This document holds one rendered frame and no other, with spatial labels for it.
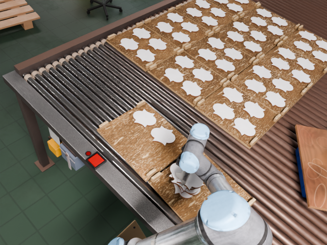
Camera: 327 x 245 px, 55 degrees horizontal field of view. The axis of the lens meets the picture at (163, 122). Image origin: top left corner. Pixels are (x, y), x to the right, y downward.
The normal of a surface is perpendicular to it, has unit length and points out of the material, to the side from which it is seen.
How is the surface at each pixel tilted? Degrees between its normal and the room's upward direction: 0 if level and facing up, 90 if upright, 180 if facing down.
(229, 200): 44
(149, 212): 0
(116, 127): 0
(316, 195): 0
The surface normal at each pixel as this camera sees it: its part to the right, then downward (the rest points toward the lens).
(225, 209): -0.55, -0.71
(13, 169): 0.11, -0.64
